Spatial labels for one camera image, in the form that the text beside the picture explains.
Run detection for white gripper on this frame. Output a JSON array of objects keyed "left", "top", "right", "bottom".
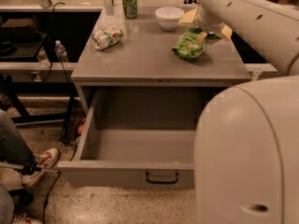
[{"left": 178, "top": 7, "right": 233, "bottom": 40}]

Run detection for green rice chip bag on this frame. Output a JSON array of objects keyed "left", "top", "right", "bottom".
[{"left": 172, "top": 27, "right": 221, "bottom": 62}]

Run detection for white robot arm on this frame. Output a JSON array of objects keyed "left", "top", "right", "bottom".
[{"left": 193, "top": 0, "right": 299, "bottom": 224}]

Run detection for open grey top drawer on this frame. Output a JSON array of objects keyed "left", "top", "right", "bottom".
[{"left": 58, "top": 87, "right": 221, "bottom": 188}]

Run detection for white ceramic bowl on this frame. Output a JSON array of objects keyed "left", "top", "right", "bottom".
[{"left": 155, "top": 7, "right": 184, "bottom": 31}]

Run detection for grey metal cabinet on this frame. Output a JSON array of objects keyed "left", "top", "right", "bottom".
[{"left": 72, "top": 6, "right": 249, "bottom": 110}]

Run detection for upright green soda can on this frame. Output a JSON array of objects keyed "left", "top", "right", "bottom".
[{"left": 122, "top": 0, "right": 137, "bottom": 19}]

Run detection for silver can lying sideways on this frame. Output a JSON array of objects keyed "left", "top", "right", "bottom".
[{"left": 92, "top": 25, "right": 123, "bottom": 50}]

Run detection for clear plastic water bottle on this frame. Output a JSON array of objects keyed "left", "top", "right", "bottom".
[{"left": 55, "top": 40, "right": 69, "bottom": 68}]

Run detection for black side table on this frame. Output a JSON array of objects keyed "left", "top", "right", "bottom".
[{"left": 0, "top": 18, "right": 47, "bottom": 62}]

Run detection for white and red sneaker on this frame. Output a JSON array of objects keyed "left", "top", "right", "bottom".
[{"left": 21, "top": 147, "right": 60, "bottom": 189}]

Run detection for person leg in jeans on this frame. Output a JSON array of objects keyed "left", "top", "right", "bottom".
[{"left": 0, "top": 110, "right": 37, "bottom": 170}]

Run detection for black drawer handle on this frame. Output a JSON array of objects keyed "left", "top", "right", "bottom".
[{"left": 145, "top": 172, "right": 179, "bottom": 185}]

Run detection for black cable on floor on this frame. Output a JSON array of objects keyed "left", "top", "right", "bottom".
[{"left": 41, "top": 140, "right": 78, "bottom": 224}]

